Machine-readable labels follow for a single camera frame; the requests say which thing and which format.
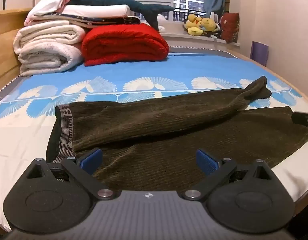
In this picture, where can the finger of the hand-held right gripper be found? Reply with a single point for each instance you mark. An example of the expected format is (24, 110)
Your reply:
(302, 118)

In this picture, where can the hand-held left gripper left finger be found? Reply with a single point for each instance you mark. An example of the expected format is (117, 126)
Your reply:
(91, 158)

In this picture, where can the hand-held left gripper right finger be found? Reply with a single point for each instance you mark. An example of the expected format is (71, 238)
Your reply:
(206, 162)

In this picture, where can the purple box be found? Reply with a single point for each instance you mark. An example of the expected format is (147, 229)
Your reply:
(259, 53)

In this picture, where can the blue white printed bed sheet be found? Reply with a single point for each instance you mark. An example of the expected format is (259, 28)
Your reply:
(169, 67)

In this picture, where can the red cushion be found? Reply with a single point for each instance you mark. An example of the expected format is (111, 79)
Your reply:
(230, 27)

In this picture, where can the red folded blanket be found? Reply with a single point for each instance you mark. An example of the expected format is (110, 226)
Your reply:
(124, 43)

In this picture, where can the white folded quilt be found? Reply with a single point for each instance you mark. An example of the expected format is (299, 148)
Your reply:
(48, 45)

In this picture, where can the yellow plush toy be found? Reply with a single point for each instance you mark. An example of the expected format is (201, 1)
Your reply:
(194, 25)
(209, 24)

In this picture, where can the dark printed folded quilt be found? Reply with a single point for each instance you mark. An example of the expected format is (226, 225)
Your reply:
(106, 20)

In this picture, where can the wooden headboard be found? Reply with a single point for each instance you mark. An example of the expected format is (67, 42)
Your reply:
(6, 45)

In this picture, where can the white plush toy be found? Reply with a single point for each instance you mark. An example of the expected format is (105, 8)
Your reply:
(161, 22)

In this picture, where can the white folded sheet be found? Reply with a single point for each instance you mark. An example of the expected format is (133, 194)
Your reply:
(96, 10)

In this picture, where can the dark teal shark plush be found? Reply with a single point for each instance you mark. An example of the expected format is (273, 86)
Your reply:
(134, 6)

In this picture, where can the pink white folded blanket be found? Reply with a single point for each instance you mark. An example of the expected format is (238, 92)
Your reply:
(50, 3)

